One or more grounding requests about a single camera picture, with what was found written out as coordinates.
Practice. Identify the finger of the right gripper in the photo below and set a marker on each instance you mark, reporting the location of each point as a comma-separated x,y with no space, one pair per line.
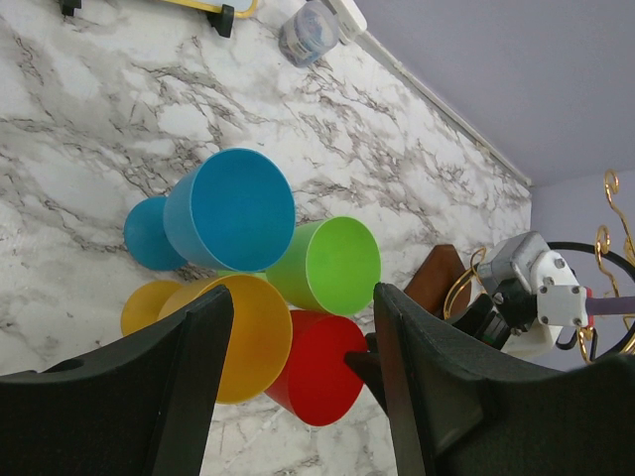
367,367

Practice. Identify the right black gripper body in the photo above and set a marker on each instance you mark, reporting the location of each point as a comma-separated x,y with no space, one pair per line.
492,319

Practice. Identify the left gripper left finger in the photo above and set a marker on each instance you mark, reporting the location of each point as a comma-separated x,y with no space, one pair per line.
141,405

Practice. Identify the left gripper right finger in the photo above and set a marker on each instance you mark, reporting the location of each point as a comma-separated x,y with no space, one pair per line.
457,406

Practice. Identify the red plastic wine glass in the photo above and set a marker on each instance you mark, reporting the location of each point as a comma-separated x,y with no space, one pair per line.
316,385

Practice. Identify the green plastic wine glass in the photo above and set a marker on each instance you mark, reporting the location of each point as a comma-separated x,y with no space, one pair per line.
330,265

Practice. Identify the yellow plastic wine glass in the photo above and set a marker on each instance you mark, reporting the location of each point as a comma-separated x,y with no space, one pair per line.
261,335

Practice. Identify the blue plastic wine glass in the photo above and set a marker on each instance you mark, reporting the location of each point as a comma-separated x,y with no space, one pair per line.
235,212

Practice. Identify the small framed whiteboard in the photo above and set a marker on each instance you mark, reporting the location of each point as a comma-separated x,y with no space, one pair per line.
220,14

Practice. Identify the gold wire wine glass rack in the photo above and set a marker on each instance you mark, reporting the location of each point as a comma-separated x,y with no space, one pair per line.
445,287

